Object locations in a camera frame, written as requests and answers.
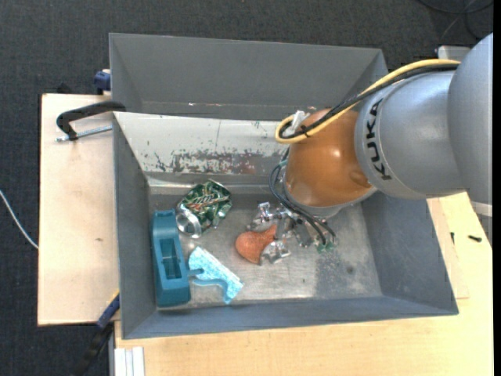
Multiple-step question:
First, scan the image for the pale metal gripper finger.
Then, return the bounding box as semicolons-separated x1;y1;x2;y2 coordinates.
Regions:
246;201;283;230
259;237;293;266

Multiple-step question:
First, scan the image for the orange pear-shaped toy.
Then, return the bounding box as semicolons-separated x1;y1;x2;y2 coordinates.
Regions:
234;223;279;266

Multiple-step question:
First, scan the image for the crushed green drink can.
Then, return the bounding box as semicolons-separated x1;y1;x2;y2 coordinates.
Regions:
175;179;233;240

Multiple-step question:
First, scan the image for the light blue sponge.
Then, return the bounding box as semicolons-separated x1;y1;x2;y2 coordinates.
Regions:
187;246;245;306

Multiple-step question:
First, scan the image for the teal plastic tape dispenser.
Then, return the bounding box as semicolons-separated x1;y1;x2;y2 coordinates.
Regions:
151;208;193;309

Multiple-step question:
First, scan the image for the grey metal bin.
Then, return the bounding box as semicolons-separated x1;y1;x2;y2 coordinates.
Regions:
108;32;460;340

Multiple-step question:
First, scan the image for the pale wood board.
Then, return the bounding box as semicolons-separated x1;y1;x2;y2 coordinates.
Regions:
37;93;121;326

